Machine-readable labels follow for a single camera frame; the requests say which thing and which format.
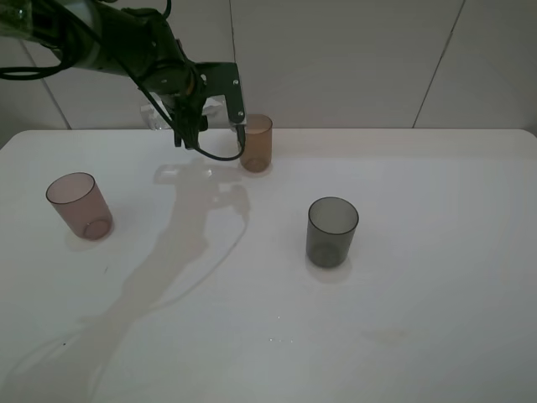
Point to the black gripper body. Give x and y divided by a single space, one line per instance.
166 70

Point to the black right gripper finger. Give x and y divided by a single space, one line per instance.
189 121

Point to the clear plastic water bottle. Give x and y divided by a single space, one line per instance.
151 116

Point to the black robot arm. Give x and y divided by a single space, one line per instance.
134 42

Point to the amber translucent cup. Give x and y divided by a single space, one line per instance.
257 154

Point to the pink translucent cup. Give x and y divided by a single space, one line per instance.
79 202

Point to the grey translucent cup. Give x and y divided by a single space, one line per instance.
332 223

